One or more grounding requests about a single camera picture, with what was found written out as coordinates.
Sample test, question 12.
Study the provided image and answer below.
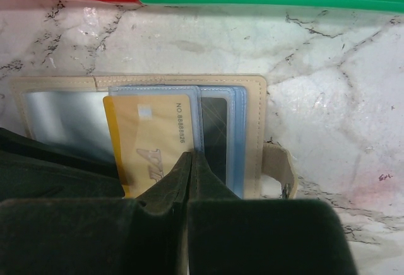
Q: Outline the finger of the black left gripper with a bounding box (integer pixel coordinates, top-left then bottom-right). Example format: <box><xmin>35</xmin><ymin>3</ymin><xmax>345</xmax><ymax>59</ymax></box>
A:
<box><xmin>1</xmin><ymin>128</ymin><xmax>124</xmax><ymax>201</ymax></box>

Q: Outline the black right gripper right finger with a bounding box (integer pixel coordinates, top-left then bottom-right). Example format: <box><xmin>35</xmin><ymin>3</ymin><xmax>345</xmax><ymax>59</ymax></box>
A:
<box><xmin>187</xmin><ymin>153</ymin><xmax>357</xmax><ymax>274</ymax></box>

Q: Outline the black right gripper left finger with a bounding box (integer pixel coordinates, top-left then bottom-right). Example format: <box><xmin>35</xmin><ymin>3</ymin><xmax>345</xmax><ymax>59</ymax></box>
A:
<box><xmin>1</xmin><ymin>153</ymin><xmax>192</xmax><ymax>274</ymax></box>

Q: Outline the beige card holder wallet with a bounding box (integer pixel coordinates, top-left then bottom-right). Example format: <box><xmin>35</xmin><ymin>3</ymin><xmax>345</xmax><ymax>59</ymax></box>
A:
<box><xmin>12</xmin><ymin>75</ymin><xmax>297</xmax><ymax>198</ymax></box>

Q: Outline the gold credit card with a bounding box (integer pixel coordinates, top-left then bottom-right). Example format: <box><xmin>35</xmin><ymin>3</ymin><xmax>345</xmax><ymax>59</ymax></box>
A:
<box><xmin>103</xmin><ymin>94</ymin><xmax>194</xmax><ymax>197</ymax></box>

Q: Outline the dark card in sleeve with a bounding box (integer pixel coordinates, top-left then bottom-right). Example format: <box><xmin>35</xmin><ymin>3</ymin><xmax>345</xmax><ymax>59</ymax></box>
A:
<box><xmin>201</xmin><ymin>97</ymin><xmax>227</xmax><ymax>183</ymax></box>

